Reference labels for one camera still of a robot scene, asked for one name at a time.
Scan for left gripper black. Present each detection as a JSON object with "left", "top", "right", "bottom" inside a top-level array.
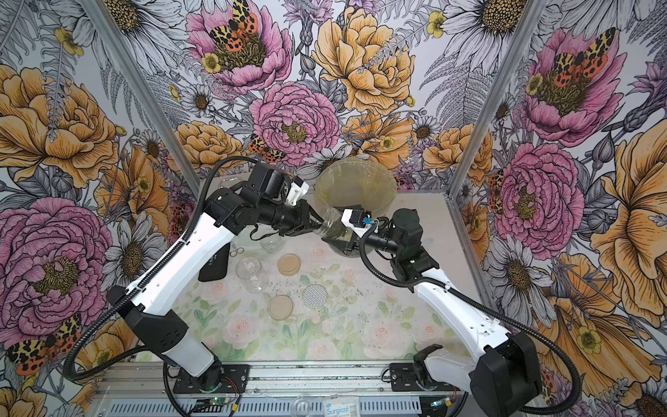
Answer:
[{"left": 257, "top": 197, "right": 325, "bottom": 237}]

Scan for foil tea jar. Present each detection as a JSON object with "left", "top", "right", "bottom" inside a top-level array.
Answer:
[{"left": 236, "top": 256, "right": 269, "bottom": 293}]

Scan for peeled foil seal disc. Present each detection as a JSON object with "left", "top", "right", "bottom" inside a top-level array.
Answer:
[{"left": 302, "top": 284, "right": 328, "bottom": 310}]

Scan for clear jar beige lid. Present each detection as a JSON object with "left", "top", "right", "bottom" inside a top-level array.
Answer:
[{"left": 260, "top": 235, "right": 285, "bottom": 254}]

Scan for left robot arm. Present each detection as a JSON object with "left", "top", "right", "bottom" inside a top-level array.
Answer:
[{"left": 119, "top": 163, "right": 322, "bottom": 392}]

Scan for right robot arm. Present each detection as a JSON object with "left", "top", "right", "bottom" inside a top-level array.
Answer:
[{"left": 332, "top": 206, "right": 541, "bottom": 416}]

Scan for yellow bin liner bag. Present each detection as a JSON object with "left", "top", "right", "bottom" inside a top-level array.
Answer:
[{"left": 314, "top": 157, "right": 397, "bottom": 217}]

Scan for small metal scissors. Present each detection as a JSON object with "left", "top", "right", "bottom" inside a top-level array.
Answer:
[{"left": 229, "top": 243, "right": 244, "bottom": 257}]

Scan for mesh waste bin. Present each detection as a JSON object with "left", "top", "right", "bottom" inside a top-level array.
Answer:
[{"left": 314, "top": 157, "right": 397, "bottom": 257}]

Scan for silver first aid case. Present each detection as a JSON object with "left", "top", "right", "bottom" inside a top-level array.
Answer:
[{"left": 207, "top": 172, "right": 250, "bottom": 196}]

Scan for black rectangular case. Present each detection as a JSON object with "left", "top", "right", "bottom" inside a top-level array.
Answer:
[{"left": 198, "top": 243, "right": 231, "bottom": 283}]

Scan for surgical label box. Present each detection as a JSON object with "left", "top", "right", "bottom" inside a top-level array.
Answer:
[{"left": 322, "top": 396, "right": 360, "bottom": 417}]

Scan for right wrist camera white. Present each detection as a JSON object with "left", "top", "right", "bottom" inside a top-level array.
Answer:
[{"left": 341, "top": 208, "right": 376, "bottom": 237}]

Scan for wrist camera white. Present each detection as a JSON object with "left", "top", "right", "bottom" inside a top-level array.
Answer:
[
  {"left": 341, "top": 208, "right": 376, "bottom": 237},
  {"left": 286, "top": 178, "right": 310, "bottom": 207}
]

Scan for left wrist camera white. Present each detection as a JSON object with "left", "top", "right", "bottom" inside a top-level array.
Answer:
[{"left": 286, "top": 178, "right": 310, "bottom": 207}]

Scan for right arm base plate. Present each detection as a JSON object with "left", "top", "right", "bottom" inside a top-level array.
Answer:
[{"left": 388, "top": 362, "right": 455, "bottom": 392}]

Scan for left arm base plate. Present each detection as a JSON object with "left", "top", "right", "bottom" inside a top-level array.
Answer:
[{"left": 173, "top": 363, "right": 250, "bottom": 394}]

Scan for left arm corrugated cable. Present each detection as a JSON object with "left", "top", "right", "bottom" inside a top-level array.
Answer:
[{"left": 61, "top": 155, "right": 262, "bottom": 382}]

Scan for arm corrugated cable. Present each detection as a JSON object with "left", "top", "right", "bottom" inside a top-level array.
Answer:
[
  {"left": 61, "top": 155, "right": 262, "bottom": 382},
  {"left": 358, "top": 223, "right": 582, "bottom": 415}
]

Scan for aluminium front rail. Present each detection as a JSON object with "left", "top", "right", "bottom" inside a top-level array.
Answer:
[{"left": 95, "top": 361, "right": 396, "bottom": 400}]

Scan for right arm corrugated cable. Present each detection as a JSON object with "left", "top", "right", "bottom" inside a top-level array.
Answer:
[{"left": 358, "top": 223, "right": 582, "bottom": 415}]

